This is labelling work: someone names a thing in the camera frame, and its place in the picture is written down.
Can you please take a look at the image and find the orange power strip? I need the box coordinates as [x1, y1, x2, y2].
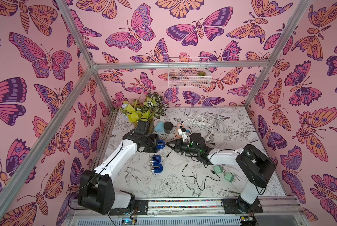
[175, 123, 188, 141]

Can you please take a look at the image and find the black usb cable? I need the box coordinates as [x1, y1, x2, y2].
[181, 163, 221, 192]
[165, 121, 228, 167]

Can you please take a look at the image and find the green charger adapter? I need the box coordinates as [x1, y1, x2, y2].
[224, 172, 235, 183]
[213, 165, 223, 174]

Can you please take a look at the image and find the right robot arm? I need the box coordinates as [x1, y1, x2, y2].
[165, 133, 276, 213]

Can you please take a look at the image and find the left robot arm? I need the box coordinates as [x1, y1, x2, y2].
[77, 120, 159, 215]

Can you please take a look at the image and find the blue clip bottom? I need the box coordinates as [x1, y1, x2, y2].
[151, 163, 163, 174]

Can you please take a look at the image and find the potted green plant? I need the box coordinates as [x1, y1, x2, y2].
[119, 92, 169, 127]

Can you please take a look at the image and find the small succulent in basket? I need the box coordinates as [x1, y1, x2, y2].
[197, 71, 207, 77]

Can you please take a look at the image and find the white coiled cable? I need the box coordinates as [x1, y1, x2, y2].
[182, 112, 231, 136]

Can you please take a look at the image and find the white wire basket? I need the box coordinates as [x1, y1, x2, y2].
[167, 56, 212, 89]

